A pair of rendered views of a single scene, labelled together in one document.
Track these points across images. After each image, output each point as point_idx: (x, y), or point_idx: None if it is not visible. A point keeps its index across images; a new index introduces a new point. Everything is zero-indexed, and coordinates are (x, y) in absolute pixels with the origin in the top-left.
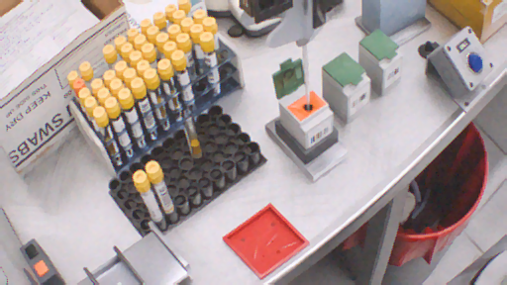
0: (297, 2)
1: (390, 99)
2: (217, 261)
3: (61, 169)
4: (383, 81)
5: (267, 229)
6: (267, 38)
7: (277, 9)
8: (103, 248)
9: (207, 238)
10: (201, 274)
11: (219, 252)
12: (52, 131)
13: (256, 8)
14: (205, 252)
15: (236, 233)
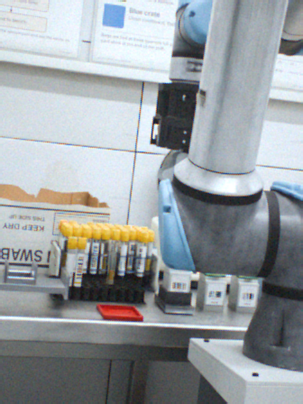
0: (183, 156)
1: (241, 314)
2: (85, 310)
3: None
4: (238, 296)
5: (124, 312)
6: (163, 171)
7: (170, 144)
8: (21, 293)
9: (87, 306)
10: (71, 310)
11: (89, 309)
12: (31, 261)
13: (160, 134)
14: (82, 307)
15: (105, 307)
